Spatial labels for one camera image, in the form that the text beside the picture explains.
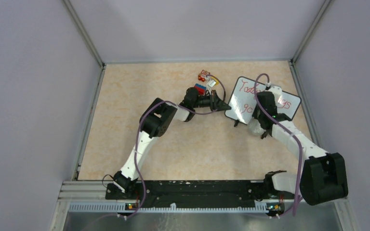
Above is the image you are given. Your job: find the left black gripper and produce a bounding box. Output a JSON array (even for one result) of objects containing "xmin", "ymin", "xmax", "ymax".
[{"xmin": 191, "ymin": 90, "xmax": 230, "ymax": 112}]

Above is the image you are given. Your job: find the small whiteboard with black frame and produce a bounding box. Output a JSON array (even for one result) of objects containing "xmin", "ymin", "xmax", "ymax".
[{"xmin": 225, "ymin": 77, "xmax": 301, "ymax": 124}]

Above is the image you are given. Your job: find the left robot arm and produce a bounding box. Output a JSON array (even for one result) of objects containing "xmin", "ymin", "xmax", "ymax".
[{"xmin": 108, "ymin": 87, "xmax": 231, "ymax": 199}]

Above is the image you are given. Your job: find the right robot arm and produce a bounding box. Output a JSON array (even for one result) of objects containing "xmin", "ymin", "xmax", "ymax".
[{"xmin": 248, "ymin": 90, "xmax": 349, "ymax": 205}]

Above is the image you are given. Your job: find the red and blue toy brick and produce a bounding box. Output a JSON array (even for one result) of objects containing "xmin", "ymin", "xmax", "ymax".
[{"xmin": 194, "ymin": 83, "xmax": 207, "ymax": 96}]

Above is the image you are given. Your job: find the red owl toy block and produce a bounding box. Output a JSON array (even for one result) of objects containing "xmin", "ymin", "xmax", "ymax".
[{"xmin": 198, "ymin": 70, "xmax": 211, "ymax": 82}]

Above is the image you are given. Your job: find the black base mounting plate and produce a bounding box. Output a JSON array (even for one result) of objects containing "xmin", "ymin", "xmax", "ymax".
[{"xmin": 105, "ymin": 180, "xmax": 269, "ymax": 208}]

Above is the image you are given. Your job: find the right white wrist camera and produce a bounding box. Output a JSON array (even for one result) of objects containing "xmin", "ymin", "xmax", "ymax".
[{"xmin": 265, "ymin": 82, "xmax": 283, "ymax": 104}]

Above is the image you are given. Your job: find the white cable duct strip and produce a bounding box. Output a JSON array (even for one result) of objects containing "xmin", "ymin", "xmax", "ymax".
[{"xmin": 68, "ymin": 202, "xmax": 268, "ymax": 213}]

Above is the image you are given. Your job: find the aluminium frame rail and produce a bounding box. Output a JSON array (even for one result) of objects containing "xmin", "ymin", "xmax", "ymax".
[{"xmin": 50, "ymin": 180, "xmax": 357, "ymax": 231}]

